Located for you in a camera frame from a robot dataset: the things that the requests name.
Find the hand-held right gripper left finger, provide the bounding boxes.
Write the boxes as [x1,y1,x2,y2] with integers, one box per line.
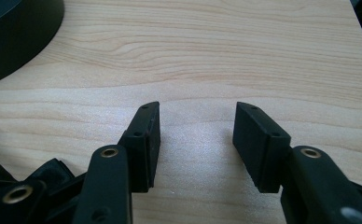
[117,101,161,194]

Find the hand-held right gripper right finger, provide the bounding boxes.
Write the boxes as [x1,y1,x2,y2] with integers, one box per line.
[232,101,292,194]

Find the black round container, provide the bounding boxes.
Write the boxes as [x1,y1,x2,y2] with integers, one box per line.
[0,0,65,89]

